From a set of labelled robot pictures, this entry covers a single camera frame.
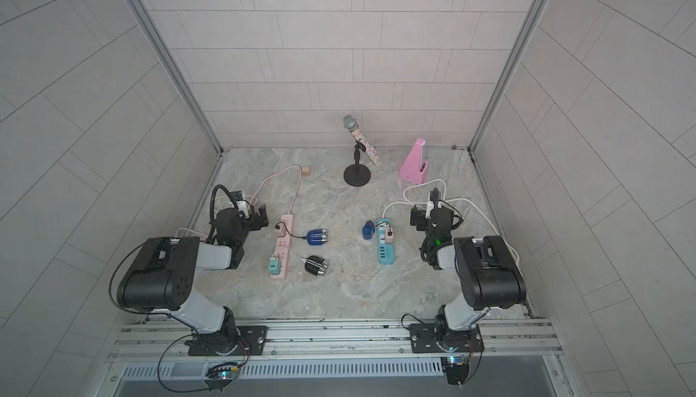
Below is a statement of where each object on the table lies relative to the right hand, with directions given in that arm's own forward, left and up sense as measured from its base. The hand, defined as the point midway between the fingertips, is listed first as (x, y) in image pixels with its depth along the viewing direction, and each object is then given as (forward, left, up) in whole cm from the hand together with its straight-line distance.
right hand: (429, 202), depth 95 cm
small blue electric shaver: (-9, +22, 0) cm, 24 cm away
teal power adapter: (-21, +51, +4) cm, 55 cm away
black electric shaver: (-20, +39, -1) cm, 44 cm away
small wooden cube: (+19, +45, -1) cm, 49 cm away
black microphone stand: (+16, +25, -1) cm, 30 cm away
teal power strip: (-16, +17, -1) cm, 24 cm away
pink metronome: (+16, +2, +2) cm, 17 cm away
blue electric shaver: (-10, +40, -1) cm, 41 cm away
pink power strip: (-13, +50, -1) cm, 52 cm away
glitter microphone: (+16, +26, +25) cm, 39 cm away
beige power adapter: (-10, +50, +4) cm, 51 cm away
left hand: (+3, +61, +2) cm, 61 cm away
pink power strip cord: (+7, +64, 0) cm, 64 cm away
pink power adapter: (-13, +16, +1) cm, 21 cm away
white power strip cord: (+1, -18, -3) cm, 19 cm away
